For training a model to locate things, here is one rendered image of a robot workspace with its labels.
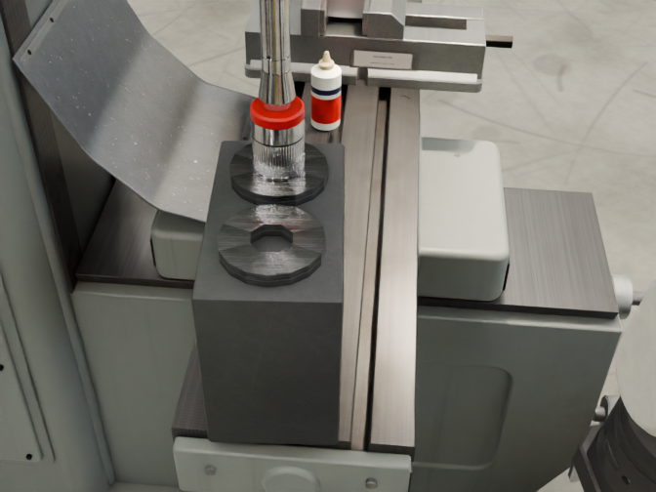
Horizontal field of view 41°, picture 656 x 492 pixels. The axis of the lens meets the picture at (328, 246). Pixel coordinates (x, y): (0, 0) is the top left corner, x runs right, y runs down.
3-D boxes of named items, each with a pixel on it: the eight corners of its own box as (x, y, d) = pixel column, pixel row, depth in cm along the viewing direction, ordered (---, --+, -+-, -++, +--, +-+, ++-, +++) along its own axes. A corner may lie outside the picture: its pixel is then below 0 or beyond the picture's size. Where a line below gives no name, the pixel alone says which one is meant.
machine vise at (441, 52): (478, 43, 139) (488, -23, 132) (481, 93, 128) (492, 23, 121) (259, 29, 141) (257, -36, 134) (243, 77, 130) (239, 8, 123)
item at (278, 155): (290, 186, 78) (289, 135, 74) (243, 173, 79) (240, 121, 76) (312, 159, 81) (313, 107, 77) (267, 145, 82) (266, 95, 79)
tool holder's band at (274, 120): (289, 135, 74) (289, 125, 73) (240, 121, 76) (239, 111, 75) (313, 107, 77) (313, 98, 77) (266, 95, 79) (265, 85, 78)
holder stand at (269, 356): (341, 281, 98) (346, 130, 85) (339, 446, 81) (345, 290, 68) (231, 278, 98) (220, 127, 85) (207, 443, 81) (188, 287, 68)
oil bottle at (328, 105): (341, 116, 123) (343, 44, 116) (339, 132, 120) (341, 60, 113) (311, 114, 123) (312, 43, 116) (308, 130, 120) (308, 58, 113)
